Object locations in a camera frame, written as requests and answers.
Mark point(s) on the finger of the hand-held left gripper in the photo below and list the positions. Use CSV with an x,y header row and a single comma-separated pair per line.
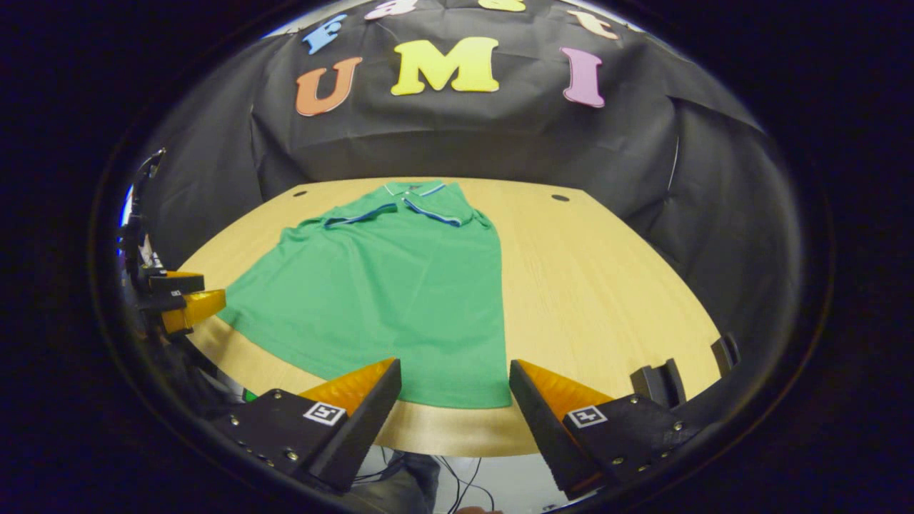
x,y
196,308
178,283

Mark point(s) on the black table bracket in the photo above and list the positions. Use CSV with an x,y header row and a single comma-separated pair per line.
x,y
660,385
725,353

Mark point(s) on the black backdrop cloth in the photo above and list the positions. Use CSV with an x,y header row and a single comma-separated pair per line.
x,y
500,143

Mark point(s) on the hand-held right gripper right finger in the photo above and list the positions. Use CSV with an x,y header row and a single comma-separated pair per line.
x,y
548,441

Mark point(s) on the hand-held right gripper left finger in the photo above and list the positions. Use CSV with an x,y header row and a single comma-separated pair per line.
x,y
364,434

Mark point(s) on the person's leg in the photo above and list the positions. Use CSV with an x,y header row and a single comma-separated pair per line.
x,y
407,489

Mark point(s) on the green T-shirt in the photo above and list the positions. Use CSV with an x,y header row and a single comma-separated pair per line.
x,y
400,300

